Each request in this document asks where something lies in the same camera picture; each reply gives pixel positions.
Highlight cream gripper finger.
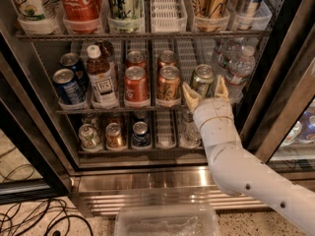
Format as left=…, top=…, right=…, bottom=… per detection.
left=214, top=75, right=228, bottom=101
left=182, top=82, right=202, bottom=112

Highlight white green 7up can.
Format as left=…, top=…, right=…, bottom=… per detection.
left=13, top=0, right=55, bottom=21

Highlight bottom shelf orange can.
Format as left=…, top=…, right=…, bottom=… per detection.
left=105, top=123, right=125, bottom=148

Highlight rear brown tea bottle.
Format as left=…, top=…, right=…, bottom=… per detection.
left=95, top=40, right=115, bottom=63

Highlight red cola can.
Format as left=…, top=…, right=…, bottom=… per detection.
left=126, top=50, right=147, bottom=69
left=124, top=66, right=148, bottom=102

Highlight white can behind door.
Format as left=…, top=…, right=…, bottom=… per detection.
left=282, top=121, right=302, bottom=146

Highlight left glass fridge door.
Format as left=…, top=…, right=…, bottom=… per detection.
left=0, top=54, right=71, bottom=205

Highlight bottom shelf green white can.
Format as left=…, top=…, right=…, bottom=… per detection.
left=79, top=124, right=100, bottom=149

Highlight front blue soda can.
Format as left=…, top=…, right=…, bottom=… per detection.
left=53, top=68, right=85, bottom=105

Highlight brown tea bottle white cap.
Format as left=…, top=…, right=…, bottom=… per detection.
left=87, top=45, right=117, bottom=105

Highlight blue can behind door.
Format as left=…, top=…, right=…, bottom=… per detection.
left=297, top=111, right=315, bottom=144

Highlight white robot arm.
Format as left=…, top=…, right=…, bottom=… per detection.
left=182, top=76, right=315, bottom=236

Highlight right glass fridge door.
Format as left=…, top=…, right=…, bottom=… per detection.
left=236, top=0, right=315, bottom=179

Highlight bottom shelf clear bottle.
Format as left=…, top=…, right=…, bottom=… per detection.
left=179, top=109, right=201, bottom=148

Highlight rear red cola can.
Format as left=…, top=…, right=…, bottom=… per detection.
left=126, top=50, right=147, bottom=69

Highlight clear water bottle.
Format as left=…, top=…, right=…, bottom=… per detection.
left=224, top=45, right=256, bottom=100
left=212, top=37, right=244, bottom=76

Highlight front orange soda can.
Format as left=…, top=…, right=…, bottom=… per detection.
left=157, top=66, right=180, bottom=101

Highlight green soda can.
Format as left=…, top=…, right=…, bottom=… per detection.
left=190, top=64, right=215, bottom=97

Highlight clear plastic bin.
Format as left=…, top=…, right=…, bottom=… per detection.
left=114, top=204, right=221, bottom=236

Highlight black floor cables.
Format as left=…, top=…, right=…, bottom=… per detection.
left=0, top=145, right=95, bottom=236

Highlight stainless steel fridge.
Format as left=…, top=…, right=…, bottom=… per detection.
left=0, top=0, right=315, bottom=218

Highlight rear orange soda can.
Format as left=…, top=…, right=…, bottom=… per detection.
left=157, top=50, right=177, bottom=70

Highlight rear clear water bottle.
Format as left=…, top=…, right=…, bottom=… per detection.
left=212, top=37, right=244, bottom=76

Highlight empty white plastic tray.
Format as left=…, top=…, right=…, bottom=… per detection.
left=150, top=0, right=187, bottom=33

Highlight red coca-cola can top shelf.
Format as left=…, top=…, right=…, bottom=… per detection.
left=62, top=0, right=101, bottom=34

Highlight rear blue soda can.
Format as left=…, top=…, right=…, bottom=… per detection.
left=60, top=52, right=89, bottom=91

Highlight front red cola can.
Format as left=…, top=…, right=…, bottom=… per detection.
left=124, top=66, right=148, bottom=102

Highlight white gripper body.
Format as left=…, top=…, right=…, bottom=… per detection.
left=193, top=97, right=241, bottom=148

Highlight orange tall can top shelf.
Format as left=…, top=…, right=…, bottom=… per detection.
left=187, top=0, right=232, bottom=21

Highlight green white tall can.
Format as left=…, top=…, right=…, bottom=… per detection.
left=109, top=0, right=143, bottom=21

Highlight bottom shelf blue can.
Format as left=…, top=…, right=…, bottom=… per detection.
left=132, top=121, right=151, bottom=148

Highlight glass fridge door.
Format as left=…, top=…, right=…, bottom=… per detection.
left=236, top=0, right=315, bottom=179
left=0, top=54, right=71, bottom=205

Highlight orange soda can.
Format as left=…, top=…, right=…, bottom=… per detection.
left=157, top=50, right=177, bottom=70
left=157, top=66, right=180, bottom=101

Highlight blue soda can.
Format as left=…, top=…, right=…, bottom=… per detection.
left=53, top=68, right=85, bottom=105
left=60, top=52, right=89, bottom=91

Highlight front clear water bottle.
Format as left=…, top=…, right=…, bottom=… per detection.
left=224, top=45, right=256, bottom=100

